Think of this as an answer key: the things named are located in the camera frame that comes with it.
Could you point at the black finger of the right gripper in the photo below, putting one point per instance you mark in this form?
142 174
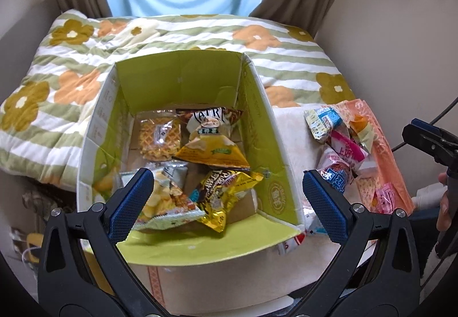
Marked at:
426 137

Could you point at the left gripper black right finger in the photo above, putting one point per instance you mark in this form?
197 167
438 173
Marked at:
390 286

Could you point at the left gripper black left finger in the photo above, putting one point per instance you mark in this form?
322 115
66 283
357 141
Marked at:
66 285

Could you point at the blue white red snack bag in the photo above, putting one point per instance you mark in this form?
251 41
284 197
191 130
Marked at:
336 170

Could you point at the green white potato chip bag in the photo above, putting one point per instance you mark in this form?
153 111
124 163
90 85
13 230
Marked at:
168 206

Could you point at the gold black snack bag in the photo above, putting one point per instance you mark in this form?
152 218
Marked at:
219 192

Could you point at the yellow green chip bag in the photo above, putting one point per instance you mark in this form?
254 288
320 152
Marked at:
215 150

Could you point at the magenta white milk candy bag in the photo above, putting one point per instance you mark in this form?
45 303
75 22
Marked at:
351 152

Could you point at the person's right hand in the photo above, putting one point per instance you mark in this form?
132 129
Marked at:
444 220

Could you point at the orange pink plastic bag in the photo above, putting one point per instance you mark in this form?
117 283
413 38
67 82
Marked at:
386 170

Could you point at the small pink striped candy bag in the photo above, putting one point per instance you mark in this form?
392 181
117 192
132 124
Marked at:
384 199

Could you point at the orange beige snack packet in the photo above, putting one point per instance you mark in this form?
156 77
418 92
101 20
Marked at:
362 132

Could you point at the blue yellow white snack bag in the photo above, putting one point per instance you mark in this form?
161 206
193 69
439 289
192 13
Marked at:
321 122

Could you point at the green cardboard box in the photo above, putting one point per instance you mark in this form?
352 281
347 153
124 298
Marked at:
269 214

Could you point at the floral striped quilt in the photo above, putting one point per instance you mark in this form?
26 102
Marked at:
44 120

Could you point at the packaged waffle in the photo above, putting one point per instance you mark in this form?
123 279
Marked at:
160 136

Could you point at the black white snack bag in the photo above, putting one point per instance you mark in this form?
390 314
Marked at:
209 120

